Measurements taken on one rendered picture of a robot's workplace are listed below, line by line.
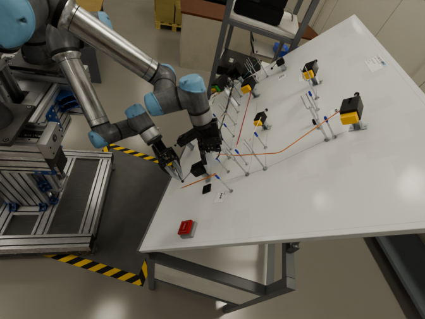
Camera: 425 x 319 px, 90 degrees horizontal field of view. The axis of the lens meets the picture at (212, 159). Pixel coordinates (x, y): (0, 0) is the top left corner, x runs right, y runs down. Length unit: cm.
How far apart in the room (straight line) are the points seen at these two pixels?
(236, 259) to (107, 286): 107
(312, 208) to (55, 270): 179
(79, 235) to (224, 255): 107
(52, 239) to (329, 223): 167
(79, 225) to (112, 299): 57
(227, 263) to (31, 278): 140
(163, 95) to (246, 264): 85
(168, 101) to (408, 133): 63
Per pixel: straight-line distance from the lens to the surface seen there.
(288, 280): 99
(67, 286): 196
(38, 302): 200
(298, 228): 59
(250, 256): 117
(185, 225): 80
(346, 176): 64
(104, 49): 77
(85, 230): 181
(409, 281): 269
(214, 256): 111
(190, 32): 381
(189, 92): 66
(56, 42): 98
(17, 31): 64
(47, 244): 186
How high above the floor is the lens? 184
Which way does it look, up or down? 48 degrees down
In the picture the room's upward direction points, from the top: 19 degrees clockwise
